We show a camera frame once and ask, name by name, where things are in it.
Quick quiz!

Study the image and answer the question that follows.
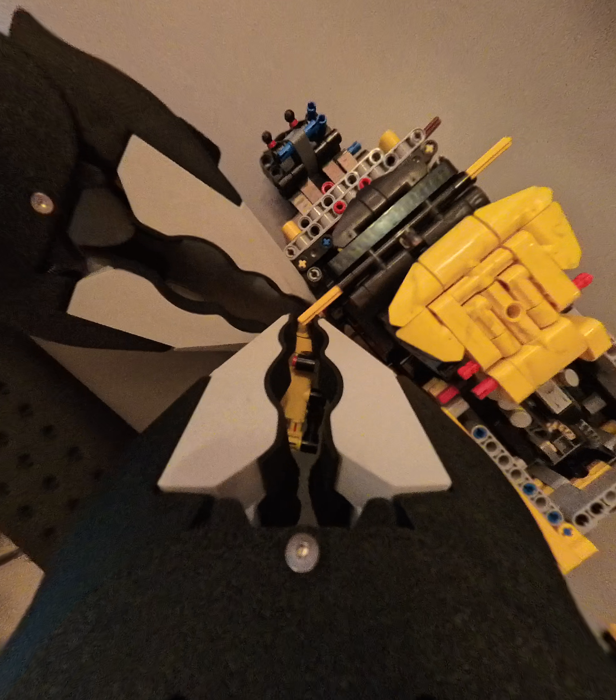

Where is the black yellow toy subassembly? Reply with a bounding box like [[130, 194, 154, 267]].
[[281, 287, 344, 452]]

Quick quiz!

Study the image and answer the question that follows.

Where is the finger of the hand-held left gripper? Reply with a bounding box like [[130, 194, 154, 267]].
[[68, 268, 289, 351], [117, 134, 315, 303]]

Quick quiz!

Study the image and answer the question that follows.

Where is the grey desk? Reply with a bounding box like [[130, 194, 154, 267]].
[[0, 0, 616, 700]]

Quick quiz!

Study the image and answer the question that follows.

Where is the yellow toy car chassis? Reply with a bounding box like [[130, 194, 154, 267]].
[[259, 102, 616, 576]]

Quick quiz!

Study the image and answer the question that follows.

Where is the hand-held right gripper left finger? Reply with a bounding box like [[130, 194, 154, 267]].
[[157, 315, 300, 517]]

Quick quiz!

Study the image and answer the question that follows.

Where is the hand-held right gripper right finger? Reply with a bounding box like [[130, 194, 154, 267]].
[[314, 318, 450, 517]]

